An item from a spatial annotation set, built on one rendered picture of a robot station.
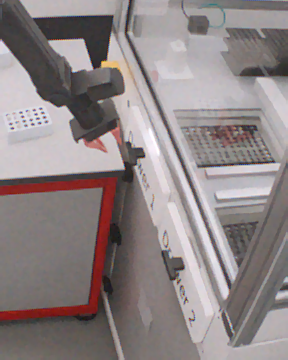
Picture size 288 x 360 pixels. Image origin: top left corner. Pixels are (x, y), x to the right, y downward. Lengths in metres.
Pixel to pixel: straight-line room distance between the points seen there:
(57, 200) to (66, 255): 0.24
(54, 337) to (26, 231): 0.54
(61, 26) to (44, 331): 1.04
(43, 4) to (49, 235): 0.77
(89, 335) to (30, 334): 0.20
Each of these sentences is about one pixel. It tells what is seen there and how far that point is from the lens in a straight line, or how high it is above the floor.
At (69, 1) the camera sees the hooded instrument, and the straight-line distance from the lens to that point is 2.14.
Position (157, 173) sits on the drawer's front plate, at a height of 0.93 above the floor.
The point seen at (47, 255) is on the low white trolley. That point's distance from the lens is 1.89.
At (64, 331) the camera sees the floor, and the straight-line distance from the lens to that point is 2.23.
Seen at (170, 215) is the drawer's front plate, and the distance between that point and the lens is 1.35.
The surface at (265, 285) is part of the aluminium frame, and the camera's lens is 1.00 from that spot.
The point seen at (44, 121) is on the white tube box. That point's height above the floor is 0.80.
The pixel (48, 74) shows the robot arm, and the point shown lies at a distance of 1.15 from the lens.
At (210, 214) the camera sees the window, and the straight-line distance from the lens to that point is 1.23.
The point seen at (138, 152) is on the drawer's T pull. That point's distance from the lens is 1.48.
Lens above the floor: 1.90
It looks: 45 degrees down
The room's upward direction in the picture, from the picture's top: 11 degrees clockwise
